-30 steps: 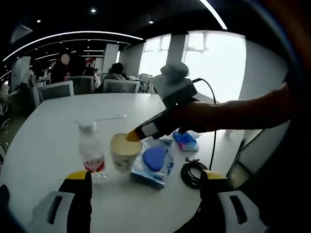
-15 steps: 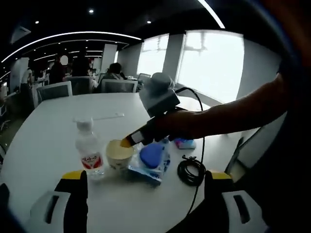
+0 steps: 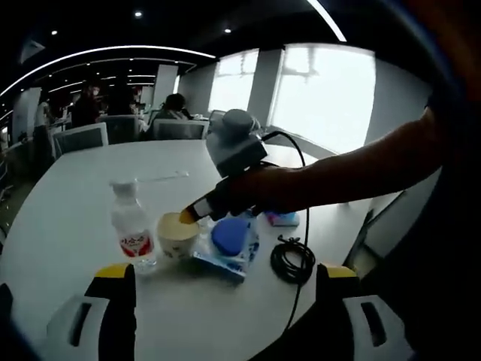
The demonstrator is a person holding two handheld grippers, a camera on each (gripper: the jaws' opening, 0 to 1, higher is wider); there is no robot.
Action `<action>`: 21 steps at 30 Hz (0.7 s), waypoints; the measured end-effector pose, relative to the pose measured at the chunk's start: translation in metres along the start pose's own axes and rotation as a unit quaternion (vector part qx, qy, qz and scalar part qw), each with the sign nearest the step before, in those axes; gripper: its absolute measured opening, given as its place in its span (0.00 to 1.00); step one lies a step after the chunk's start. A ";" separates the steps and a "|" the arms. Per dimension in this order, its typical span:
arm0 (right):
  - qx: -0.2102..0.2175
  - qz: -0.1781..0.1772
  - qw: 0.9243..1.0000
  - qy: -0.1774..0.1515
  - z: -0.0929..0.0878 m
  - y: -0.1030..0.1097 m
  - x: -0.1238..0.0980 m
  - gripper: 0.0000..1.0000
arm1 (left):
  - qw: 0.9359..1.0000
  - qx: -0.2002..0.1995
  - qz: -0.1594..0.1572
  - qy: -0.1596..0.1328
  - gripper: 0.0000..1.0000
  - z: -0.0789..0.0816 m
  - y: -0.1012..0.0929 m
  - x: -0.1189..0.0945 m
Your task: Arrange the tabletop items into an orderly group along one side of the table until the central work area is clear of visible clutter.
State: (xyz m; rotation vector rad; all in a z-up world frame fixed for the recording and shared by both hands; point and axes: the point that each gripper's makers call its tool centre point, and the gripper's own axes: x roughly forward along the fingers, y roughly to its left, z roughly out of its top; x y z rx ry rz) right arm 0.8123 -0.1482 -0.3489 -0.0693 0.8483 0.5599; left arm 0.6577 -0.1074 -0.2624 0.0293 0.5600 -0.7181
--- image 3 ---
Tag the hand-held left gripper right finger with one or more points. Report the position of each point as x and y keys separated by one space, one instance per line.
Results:
x=338 y=331

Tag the clear plastic water bottle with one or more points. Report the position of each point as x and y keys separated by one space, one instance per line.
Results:
x=131 y=225

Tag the person's right hand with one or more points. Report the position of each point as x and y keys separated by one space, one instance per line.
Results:
x=270 y=188

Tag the white table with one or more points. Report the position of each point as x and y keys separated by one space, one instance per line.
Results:
x=188 y=308

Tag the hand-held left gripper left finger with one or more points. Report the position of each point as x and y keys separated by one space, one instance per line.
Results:
x=94 y=327

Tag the white mesh office chair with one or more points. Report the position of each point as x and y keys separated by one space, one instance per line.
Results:
x=120 y=128
x=180 y=129
x=80 y=139
x=216 y=116

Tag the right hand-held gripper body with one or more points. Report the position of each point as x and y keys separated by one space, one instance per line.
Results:
x=236 y=146

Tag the blue white tissue pack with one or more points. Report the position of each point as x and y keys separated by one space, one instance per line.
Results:
x=282 y=220

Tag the wet wipes pack blue lid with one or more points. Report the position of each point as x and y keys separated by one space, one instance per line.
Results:
x=229 y=235

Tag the white paper cup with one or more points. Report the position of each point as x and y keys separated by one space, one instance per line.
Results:
x=174 y=244

